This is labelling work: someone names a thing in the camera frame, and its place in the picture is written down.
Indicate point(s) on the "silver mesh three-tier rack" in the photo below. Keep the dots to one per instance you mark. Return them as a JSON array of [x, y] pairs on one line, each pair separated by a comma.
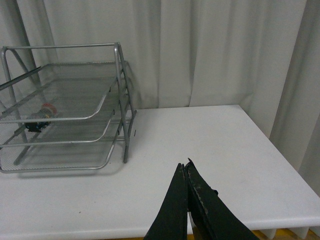
[[94, 112]]

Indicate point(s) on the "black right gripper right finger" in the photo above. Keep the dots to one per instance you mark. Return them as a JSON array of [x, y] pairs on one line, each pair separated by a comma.
[[210, 218]]

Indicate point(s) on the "white curtain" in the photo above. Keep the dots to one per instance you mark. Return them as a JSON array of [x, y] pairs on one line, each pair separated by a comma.
[[263, 55]]

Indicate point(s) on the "red emergency stop button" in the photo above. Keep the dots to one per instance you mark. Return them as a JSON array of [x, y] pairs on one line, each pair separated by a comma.
[[40, 119]]

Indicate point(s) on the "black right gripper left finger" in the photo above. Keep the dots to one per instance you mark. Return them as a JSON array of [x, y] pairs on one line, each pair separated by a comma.
[[171, 221]]

